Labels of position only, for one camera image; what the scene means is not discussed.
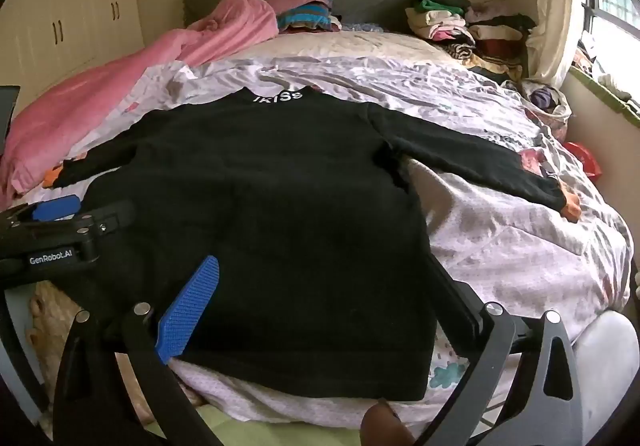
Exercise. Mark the black sweater orange cuffs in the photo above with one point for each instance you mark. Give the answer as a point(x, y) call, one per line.
point(280, 226)

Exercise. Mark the white cloth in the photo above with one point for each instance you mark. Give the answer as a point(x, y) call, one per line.
point(605, 376)

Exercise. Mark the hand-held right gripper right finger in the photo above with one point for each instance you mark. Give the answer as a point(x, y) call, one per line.
point(457, 308)

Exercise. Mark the cream wardrobe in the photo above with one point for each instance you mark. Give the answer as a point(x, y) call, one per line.
point(65, 0)

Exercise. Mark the red plastic bag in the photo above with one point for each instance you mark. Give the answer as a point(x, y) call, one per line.
point(585, 158)

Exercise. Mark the striped folded clothes stack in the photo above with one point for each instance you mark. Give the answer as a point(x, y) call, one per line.
point(305, 18)

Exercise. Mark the beige fuzzy cloth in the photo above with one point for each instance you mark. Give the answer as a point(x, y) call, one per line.
point(55, 308)

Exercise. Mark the green window seat cushion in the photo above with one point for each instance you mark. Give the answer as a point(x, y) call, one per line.
point(600, 98)

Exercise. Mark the white bag of clothes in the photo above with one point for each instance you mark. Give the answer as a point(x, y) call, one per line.
point(545, 98)

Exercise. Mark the printed lilac duvet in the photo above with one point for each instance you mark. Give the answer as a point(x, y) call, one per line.
point(500, 246)

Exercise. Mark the pink blanket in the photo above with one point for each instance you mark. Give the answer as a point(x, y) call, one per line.
point(100, 90)

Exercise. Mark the light green cloth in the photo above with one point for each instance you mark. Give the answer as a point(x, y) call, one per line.
point(280, 431)

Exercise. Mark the pile of folded clothes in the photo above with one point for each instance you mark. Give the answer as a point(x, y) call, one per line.
point(475, 33)

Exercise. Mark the blue lace cloth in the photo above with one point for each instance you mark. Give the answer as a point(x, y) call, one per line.
point(362, 27)

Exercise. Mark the beige bed sheet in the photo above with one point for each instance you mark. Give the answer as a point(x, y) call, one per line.
point(350, 48)

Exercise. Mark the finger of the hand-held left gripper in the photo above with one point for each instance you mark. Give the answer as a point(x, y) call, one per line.
point(107, 218)
point(55, 209)

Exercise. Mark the cream curtain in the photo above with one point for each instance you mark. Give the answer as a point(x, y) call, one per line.
point(555, 0)

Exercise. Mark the grey white clutter heap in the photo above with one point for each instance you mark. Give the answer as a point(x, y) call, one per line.
point(607, 78)

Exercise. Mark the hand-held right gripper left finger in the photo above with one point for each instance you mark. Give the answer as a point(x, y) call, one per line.
point(190, 311)

